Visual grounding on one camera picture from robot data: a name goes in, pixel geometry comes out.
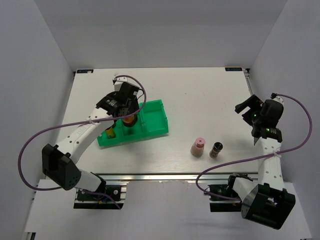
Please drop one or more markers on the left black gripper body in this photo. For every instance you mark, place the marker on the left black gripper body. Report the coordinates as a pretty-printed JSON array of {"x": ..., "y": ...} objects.
[{"x": 133, "y": 108}]

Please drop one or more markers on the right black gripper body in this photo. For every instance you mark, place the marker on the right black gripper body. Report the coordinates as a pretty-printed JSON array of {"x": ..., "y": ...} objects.
[{"x": 259, "y": 119}]

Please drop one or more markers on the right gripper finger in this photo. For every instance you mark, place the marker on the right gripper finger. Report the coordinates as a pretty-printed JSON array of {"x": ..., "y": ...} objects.
[
  {"x": 253, "y": 102},
  {"x": 250, "y": 116}
]

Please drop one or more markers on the red-lid sauce jar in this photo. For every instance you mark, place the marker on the red-lid sauce jar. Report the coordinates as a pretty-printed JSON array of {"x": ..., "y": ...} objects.
[{"x": 130, "y": 121}]

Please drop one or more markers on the small yellow-label white-cap bottle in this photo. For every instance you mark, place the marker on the small yellow-label white-cap bottle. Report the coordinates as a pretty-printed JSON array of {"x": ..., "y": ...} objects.
[{"x": 110, "y": 133}]

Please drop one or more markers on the pink-cap spice shaker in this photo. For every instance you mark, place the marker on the pink-cap spice shaker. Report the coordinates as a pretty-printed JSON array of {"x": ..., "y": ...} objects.
[{"x": 198, "y": 146}]

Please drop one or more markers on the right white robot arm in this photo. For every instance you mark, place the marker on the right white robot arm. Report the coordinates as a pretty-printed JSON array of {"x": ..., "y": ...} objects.
[{"x": 265, "y": 201}]

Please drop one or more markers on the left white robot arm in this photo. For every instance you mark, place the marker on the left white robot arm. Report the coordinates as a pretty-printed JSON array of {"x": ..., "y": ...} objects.
[{"x": 59, "y": 162}]

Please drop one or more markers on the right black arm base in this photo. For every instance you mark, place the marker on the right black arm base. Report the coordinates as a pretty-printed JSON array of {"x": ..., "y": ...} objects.
[{"x": 222, "y": 196}]

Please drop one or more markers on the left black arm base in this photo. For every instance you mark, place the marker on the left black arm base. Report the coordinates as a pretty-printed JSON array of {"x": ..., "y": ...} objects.
[{"x": 113, "y": 198}]

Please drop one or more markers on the green three-compartment plastic tray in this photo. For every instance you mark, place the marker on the green three-compartment plastic tray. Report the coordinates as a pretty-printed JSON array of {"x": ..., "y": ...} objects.
[{"x": 151, "y": 122}]

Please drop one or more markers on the right blue table label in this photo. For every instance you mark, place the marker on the right blue table label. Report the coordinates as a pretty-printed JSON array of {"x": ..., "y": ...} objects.
[{"x": 233, "y": 69}]

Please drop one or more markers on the blue table label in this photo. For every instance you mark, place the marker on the blue table label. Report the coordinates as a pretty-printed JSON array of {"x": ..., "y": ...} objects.
[
  {"x": 84, "y": 71},
  {"x": 233, "y": 69}
]

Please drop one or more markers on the black-cap pepper grinder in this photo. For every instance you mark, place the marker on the black-cap pepper grinder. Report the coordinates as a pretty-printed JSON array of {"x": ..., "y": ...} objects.
[{"x": 216, "y": 149}]

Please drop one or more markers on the left blue table label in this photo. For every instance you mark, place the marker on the left blue table label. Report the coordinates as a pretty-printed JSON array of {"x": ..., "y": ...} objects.
[{"x": 84, "y": 71}]

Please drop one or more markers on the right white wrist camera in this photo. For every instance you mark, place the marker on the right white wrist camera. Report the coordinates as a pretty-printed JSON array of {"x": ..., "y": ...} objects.
[{"x": 276, "y": 100}]

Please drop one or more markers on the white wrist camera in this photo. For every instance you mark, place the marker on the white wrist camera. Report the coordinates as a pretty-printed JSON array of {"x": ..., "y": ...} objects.
[
  {"x": 276, "y": 100},
  {"x": 118, "y": 81}
]

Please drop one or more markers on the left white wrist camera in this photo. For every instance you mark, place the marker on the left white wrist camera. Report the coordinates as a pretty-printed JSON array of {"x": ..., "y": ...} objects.
[{"x": 118, "y": 81}]

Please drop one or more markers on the aluminium front rail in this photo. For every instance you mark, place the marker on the aluminium front rail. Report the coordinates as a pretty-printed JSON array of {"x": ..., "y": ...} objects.
[{"x": 189, "y": 177}]

